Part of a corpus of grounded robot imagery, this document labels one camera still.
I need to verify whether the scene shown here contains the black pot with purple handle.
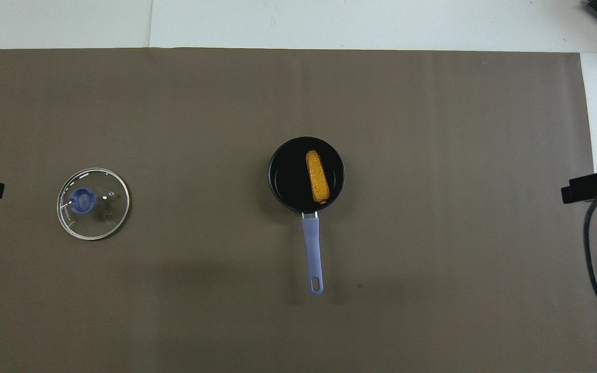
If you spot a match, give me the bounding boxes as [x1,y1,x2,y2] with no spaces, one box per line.
[268,136,346,296]

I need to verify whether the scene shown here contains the yellow toy corn cob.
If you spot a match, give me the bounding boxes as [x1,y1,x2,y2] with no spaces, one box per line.
[306,150,330,204]

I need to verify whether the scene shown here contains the glass lid with purple knob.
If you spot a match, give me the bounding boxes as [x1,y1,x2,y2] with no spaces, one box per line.
[57,167,131,241]

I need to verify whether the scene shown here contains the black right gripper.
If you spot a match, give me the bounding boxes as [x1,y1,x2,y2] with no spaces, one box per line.
[561,168,597,204]

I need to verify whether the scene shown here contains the brown table mat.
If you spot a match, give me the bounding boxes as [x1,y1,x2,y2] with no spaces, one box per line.
[0,48,597,373]

